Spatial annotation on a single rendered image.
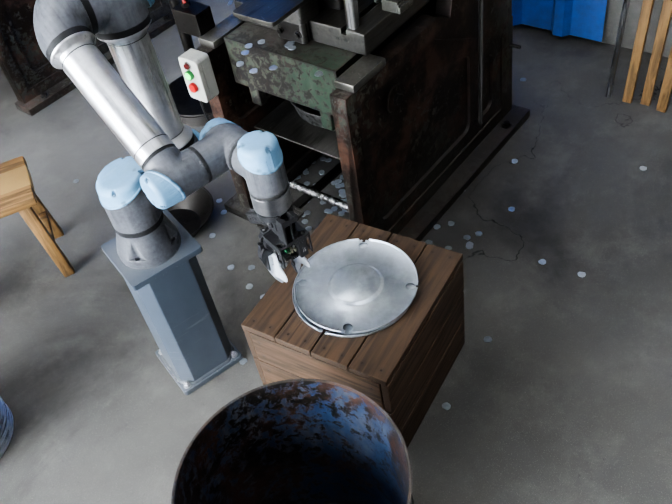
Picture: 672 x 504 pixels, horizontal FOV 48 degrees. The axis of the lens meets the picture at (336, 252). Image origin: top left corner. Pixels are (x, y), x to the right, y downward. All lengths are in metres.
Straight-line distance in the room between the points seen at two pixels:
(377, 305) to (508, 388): 0.47
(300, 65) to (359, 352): 0.78
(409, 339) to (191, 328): 0.60
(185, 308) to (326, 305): 0.38
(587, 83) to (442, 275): 1.40
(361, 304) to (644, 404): 0.75
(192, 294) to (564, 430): 0.97
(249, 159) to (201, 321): 0.74
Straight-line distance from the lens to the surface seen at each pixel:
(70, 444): 2.16
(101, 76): 1.46
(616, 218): 2.44
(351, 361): 1.64
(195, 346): 2.02
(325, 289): 1.76
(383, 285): 1.75
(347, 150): 1.97
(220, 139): 1.41
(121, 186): 1.69
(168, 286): 1.85
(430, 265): 1.79
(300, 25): 2.02
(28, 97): 3.46
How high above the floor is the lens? 1.67
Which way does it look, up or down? 45 degrees down
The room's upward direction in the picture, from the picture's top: 11 degrees counter-clockwise
